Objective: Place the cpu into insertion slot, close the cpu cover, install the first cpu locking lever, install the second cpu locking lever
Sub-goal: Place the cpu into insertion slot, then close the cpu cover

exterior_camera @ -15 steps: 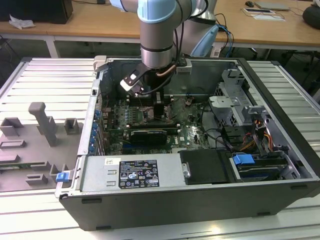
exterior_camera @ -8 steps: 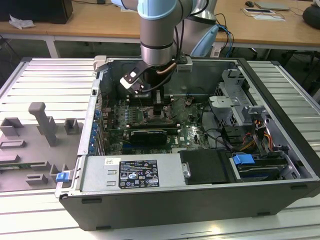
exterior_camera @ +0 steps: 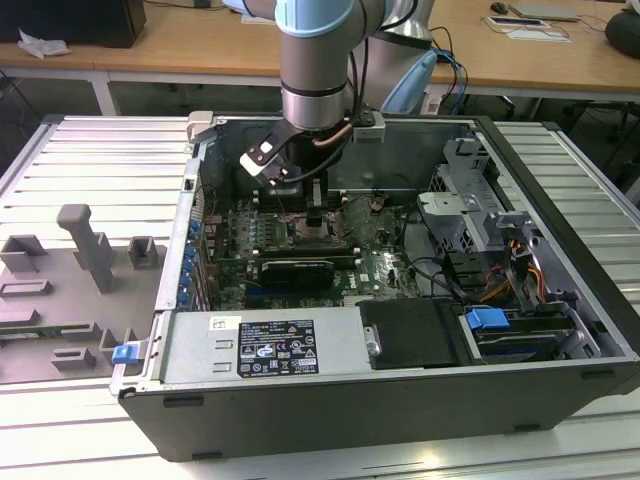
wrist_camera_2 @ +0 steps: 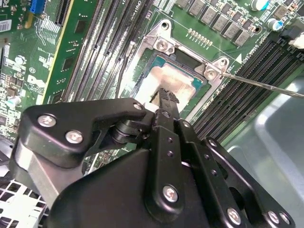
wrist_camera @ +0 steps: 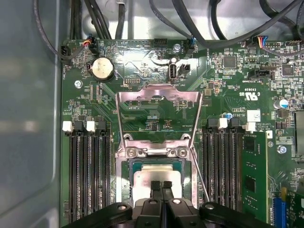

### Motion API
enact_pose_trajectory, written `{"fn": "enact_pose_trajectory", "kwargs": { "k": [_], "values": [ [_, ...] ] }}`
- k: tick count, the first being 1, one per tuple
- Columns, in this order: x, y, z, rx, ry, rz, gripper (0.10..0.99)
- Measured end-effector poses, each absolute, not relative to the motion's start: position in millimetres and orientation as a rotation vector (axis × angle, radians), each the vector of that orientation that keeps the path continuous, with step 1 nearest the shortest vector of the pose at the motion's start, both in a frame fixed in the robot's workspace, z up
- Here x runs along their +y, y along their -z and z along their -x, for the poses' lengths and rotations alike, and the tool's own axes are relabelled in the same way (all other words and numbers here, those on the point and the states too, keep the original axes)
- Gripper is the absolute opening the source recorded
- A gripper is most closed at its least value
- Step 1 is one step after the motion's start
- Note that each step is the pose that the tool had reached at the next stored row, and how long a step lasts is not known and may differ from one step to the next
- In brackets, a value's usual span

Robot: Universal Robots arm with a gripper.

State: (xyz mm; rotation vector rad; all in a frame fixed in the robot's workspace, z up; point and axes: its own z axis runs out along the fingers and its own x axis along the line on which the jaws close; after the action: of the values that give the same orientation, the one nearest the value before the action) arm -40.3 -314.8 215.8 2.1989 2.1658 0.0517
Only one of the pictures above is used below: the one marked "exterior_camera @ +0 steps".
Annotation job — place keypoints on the white flat device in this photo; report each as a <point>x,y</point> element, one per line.
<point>515,22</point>

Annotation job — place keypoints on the white label tag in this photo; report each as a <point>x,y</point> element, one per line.
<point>432,105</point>

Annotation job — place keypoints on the white wrist camera black face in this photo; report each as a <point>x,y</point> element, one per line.
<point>260,160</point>

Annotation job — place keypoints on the blue case latch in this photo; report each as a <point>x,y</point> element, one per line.
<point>124,354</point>

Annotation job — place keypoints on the small grey wrist camera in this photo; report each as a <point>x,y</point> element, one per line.
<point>369,129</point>

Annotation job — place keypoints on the grey laptop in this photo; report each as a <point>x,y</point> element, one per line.
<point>545,10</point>

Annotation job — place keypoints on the crumpled white paper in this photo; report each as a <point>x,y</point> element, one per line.
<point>42,45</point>

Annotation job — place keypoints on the black computer mouse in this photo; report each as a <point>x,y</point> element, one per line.
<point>499,7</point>

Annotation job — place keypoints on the black round bag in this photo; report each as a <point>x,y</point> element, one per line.
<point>625,32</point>

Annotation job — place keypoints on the open black PC case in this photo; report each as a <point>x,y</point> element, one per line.
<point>350,415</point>

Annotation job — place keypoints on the wooden desk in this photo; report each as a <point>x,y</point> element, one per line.
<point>200,50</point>

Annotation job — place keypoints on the silver power supply with label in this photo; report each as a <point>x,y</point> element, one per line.
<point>195,350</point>

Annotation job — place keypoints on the grey metal bay bracket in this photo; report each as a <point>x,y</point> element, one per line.
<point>545,250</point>

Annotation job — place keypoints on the pale blue teach pendant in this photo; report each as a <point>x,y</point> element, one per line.
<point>412,85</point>

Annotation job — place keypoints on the white paper sheet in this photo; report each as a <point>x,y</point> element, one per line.
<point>542,36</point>

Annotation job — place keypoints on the CPU socket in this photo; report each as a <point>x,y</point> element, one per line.
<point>297,239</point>

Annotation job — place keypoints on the black graphics card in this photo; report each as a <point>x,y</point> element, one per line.
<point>295,274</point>

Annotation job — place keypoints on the grey parts rack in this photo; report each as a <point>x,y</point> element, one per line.
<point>75,300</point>

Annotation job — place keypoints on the grey metal drive cage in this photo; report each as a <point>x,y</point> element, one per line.
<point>450,220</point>

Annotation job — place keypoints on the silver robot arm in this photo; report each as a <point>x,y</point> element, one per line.
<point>312,65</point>

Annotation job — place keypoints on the blue expansion slot clip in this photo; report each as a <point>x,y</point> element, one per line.
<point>193,227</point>
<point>184,292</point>
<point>188,261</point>

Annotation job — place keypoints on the black box on desk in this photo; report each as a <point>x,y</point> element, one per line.
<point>75,20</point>

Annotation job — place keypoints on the black plastic drive shroud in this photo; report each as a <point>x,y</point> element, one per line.
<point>410,332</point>

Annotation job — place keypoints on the green motherboard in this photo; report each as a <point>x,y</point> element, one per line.
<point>380,270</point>

